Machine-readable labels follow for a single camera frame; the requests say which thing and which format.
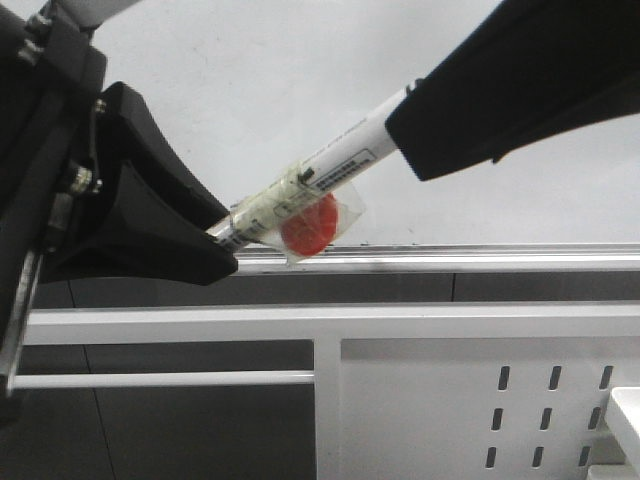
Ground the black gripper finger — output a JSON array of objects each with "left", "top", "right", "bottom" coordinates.
[{"left": 385, "top": 1, "right": 639, "bottom": 181}]

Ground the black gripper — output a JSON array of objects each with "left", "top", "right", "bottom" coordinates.
[{"left": 1, "top": 1, "right": 237, "bottom": 425}]

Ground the white whiteboard marker pen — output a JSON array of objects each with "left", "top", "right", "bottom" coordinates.
[{"left": 206, "top": 78, "right": 422, "bottom": 253}]

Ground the red round magnet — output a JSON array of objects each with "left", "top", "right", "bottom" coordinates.
[{"left": 280, "top": 194, "right": 338, "bottom": 257}]

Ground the large white whiteboard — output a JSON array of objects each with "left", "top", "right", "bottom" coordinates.
[{"left": 94, "top": 1, "right": 639, "bottom": 245}]

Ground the white metal pegboard rack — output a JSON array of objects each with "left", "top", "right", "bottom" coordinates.
[{"left": 1, "top": 302, "right": 639, "bottom": 479}]

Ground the white plastic bin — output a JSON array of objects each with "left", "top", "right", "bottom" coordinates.
[{"left": 605, "top": 387, "right": 640, "bottom": 474}]

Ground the aluminium whiteboard tray rail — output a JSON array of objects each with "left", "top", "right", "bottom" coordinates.
[{"left": 236, "top": 244, "right": 639, "bottom": 276}]

